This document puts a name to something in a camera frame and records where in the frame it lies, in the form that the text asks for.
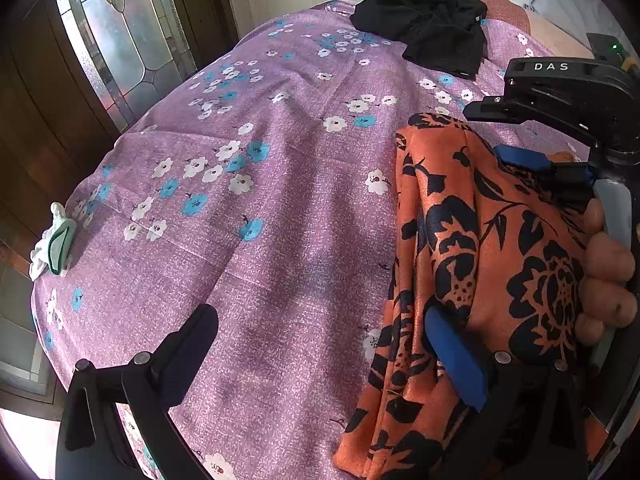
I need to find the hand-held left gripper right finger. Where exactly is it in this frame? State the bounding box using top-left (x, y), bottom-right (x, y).
top-left (425, 307), bottom-right (591, 480)

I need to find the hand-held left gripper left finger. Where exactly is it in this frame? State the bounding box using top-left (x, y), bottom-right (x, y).
top-left (55, 303), bottom-right (221, 480)

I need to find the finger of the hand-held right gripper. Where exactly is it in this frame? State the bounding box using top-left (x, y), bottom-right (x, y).
top-left (462, 94), bottom-right (591, 136)
top-left (492, 145), bottom-right (598, 211)

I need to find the orange black floral garment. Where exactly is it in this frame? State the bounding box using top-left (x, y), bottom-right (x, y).
top-left (332, 112), bottom-right (608, 480)

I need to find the person's right hand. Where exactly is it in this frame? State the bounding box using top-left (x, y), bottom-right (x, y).
top-left (574, 199), bottom-right (640, 347)

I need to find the pink blanket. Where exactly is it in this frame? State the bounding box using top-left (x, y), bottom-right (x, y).
top-left (479, 0), bottom-right (598, 61)

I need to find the white green small cloth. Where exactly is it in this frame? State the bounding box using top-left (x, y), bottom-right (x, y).
top-left (29, 202), bottom-right (77, 282)

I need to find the purple floral bedsheet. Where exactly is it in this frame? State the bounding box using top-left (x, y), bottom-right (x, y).
top-left (30, 0), bottom-right (593, 480)

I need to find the leaded glass door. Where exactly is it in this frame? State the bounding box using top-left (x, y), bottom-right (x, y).
top-left (52, 0), bottom-right (198, 135)

